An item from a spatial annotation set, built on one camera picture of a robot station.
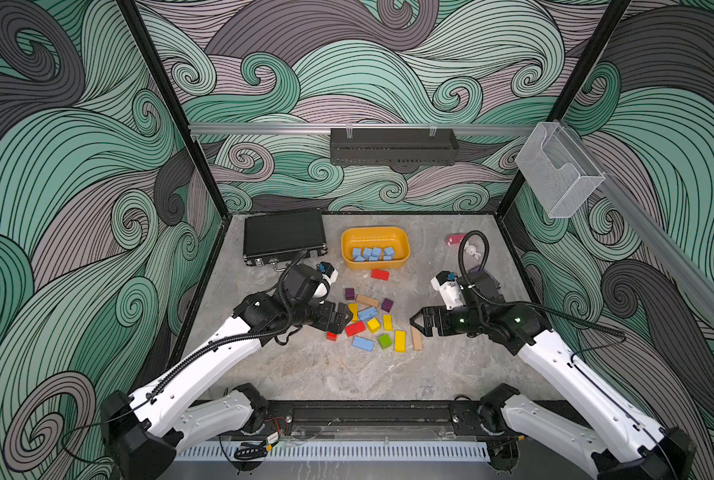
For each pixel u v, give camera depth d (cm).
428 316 65
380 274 104
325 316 63
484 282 56
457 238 108
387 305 92
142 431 37
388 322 90
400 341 86
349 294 95
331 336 86
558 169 78
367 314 91
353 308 92
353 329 88
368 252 104
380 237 111
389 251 106
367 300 95
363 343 86
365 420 75
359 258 103
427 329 65
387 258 104
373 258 103
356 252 105
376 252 104
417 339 86
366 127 93
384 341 86
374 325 88
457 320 64
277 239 103
